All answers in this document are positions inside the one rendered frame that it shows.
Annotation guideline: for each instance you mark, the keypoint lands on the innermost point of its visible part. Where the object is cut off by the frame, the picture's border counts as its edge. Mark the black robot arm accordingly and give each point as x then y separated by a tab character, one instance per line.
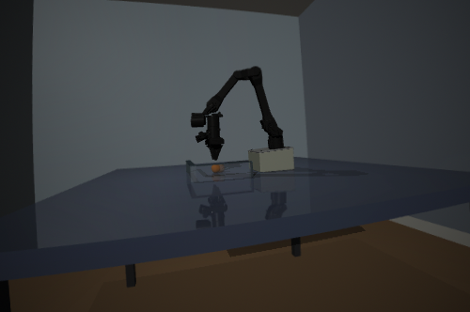
268	123

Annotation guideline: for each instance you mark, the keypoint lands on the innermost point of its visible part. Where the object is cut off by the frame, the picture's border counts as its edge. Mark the clear l-shaped low wall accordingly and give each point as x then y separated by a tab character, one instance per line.
191	164

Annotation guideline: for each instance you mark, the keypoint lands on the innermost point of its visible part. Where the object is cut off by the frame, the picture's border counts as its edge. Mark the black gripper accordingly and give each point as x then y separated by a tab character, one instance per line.
214	144

